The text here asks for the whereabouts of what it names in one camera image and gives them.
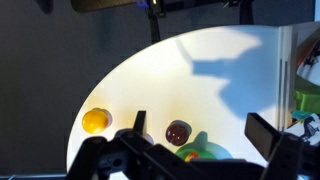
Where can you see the black and white toy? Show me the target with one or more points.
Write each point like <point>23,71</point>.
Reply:
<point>310,128</point>

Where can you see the green bowl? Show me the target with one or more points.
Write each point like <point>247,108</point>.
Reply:
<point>203,150</point>

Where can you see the dark red plum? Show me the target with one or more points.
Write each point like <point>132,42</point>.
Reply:
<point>177,133</point>

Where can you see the green toy block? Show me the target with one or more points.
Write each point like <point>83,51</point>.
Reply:
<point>308,98</point>

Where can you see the small yellow toy food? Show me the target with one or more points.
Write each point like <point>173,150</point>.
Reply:
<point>192,156</point>

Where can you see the white toy tray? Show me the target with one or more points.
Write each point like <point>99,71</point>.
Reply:
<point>286,76</point>

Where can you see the yellow round toy fruit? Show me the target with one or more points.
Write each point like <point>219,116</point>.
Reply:
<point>94,121</point>

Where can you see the black stand leg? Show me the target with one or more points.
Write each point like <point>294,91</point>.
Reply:
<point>154,23</point>
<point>246,11</point>

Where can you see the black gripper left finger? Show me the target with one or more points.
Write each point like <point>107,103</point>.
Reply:
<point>140,124</point>

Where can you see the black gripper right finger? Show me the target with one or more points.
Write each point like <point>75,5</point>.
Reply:
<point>261,131</point>

